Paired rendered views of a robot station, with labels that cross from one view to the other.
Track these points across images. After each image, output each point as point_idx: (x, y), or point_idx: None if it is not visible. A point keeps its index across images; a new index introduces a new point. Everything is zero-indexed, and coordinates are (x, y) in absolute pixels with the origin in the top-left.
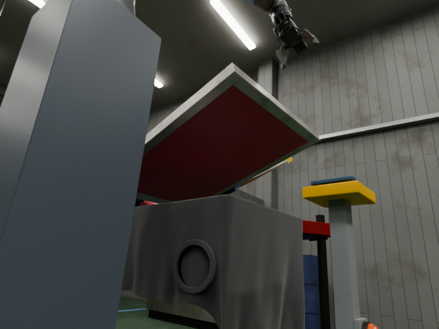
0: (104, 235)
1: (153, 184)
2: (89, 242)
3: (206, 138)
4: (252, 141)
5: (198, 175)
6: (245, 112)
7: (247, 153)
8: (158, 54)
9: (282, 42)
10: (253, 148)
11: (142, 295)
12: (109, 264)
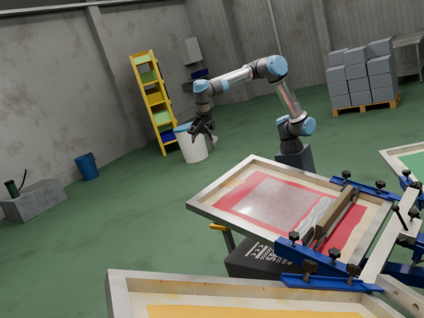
0: None
1: (349, 217)
2: None
3: (279, 186)
4: (246, 196)
5: (303, 217)
6: (248, 176)
7: (251, 206)
8: (276, 161)
9: (207, 127)
10: (246, 202)
11: None
12: None
